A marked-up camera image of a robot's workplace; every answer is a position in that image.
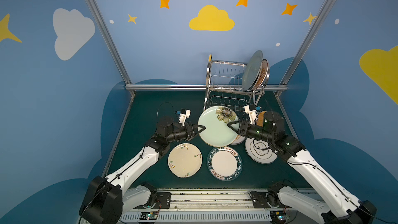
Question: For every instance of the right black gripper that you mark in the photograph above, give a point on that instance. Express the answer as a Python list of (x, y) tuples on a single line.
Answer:
[(243, 128)]

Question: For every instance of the chrome wire dish rack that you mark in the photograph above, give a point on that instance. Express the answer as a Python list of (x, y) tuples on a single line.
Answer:
[(229, 73)]

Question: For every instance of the right aluminium frame post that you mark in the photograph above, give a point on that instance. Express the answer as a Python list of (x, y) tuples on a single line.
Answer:
[(311, 34)]

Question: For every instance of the aluminium rail front frame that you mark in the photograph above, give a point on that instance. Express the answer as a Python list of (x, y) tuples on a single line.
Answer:
[(214, 200)]

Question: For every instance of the rear aluminium frame bar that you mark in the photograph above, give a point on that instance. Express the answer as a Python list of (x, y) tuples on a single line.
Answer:
[(181, 87)]

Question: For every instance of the yellow woven round plate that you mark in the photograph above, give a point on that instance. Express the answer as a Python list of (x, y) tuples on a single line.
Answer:
[(261, 118)]

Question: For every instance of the circuit board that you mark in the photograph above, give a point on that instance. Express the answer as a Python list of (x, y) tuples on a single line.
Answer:
[(278, 217), (152, 216)]

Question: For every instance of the left aluminium frame post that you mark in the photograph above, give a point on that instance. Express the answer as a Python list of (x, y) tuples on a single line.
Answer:
[(94, 9)]

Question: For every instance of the aluminium frame post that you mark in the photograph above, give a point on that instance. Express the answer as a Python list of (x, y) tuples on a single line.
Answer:
[(311, 34), (94, 9)]

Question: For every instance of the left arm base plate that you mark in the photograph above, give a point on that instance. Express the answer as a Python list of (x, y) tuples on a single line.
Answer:
[(162, 200)]

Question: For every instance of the cream floral plate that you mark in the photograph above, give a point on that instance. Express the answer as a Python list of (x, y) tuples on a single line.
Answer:
[(185, 160)]

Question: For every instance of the large pale green plate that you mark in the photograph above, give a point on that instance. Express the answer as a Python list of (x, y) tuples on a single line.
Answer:
[(252, 70)]

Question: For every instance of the white plate black cloud line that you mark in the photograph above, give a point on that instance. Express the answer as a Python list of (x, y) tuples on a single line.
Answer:
[(259, 151)]

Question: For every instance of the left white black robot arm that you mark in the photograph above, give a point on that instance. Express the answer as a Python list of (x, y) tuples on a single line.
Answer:
[(108, 198)]

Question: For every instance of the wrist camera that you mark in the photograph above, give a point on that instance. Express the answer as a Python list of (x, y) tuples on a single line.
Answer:
[(182, 115), (252, 111)]

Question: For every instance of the left circuit board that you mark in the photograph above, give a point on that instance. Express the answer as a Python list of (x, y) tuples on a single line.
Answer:
[(152, 216)]

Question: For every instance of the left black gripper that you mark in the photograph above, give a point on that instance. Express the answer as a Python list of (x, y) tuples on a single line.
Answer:
[(189, 130)]

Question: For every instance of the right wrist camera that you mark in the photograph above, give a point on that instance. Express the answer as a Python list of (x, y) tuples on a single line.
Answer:
[(252, 111)]

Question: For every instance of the orange sunburst plate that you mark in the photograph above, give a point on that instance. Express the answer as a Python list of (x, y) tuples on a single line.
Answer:
[(238, 140), (263, 76)]

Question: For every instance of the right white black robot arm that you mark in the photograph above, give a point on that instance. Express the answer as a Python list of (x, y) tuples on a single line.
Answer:
[(339, 206)]

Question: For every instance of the pale green flower plate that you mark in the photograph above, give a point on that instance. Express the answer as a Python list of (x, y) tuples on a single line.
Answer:
[(216, 119)]

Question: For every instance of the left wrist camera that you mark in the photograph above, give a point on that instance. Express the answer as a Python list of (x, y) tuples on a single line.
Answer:
[(182, 115)]

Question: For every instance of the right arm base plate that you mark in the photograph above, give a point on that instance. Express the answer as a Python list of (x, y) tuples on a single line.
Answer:
[(265, 200)]

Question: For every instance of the right circuit board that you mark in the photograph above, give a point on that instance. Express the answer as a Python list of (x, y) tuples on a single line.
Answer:
[(278, 217)]

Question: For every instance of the white plate dark lettered rim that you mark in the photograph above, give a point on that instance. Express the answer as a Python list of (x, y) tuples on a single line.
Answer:
[(224, 163)]

